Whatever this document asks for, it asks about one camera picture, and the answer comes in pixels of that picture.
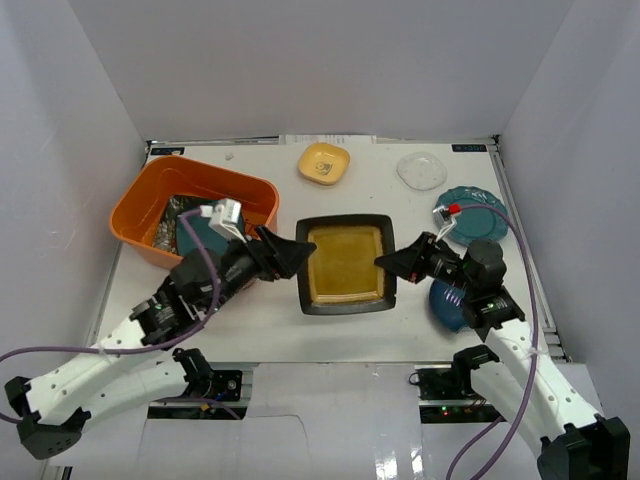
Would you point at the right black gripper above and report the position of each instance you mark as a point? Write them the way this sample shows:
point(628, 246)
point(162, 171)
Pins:
point(404, 263)

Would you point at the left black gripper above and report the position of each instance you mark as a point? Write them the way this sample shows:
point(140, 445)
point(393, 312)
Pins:
point(265, 253)

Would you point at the dark blue shell plate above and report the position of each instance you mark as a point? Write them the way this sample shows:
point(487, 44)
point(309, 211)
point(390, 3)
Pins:
point(445, 303)

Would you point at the yellow and black square plate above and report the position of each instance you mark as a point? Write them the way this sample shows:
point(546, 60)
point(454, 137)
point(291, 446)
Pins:
point(340, 277)

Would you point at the teal square plate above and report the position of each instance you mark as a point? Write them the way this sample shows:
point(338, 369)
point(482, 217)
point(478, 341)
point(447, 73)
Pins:
point(193, 232)

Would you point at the black floral square plate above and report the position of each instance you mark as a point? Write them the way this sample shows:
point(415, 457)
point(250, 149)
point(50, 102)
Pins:
point(165, 237)

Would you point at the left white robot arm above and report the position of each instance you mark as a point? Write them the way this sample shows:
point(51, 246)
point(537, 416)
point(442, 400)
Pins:
point(141, 361)

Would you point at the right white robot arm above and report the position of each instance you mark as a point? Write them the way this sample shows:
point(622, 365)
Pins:
point(568, 436)

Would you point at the orange plastic bin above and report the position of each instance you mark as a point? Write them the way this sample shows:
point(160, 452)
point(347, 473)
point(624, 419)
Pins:
point(135, 218)

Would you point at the teal scalloped round plate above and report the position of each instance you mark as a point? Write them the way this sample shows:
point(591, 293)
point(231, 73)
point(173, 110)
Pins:
point(477, 223)

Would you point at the clear glass plate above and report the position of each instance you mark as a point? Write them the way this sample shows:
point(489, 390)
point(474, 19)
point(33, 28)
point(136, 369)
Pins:
point(421, 171)

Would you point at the yellow panda square dish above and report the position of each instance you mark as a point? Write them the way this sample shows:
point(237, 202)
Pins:
point(324, 163)

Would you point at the white paper sheets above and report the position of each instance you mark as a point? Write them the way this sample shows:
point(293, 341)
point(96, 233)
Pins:
point(333, 139)

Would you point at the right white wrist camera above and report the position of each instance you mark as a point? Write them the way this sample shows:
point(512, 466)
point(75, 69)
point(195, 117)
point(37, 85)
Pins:
point(447, 216)

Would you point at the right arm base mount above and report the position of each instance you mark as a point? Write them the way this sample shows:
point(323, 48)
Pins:
point(443, 398)

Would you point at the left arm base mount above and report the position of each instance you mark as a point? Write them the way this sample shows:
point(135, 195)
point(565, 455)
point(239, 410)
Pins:
point(224, 397)

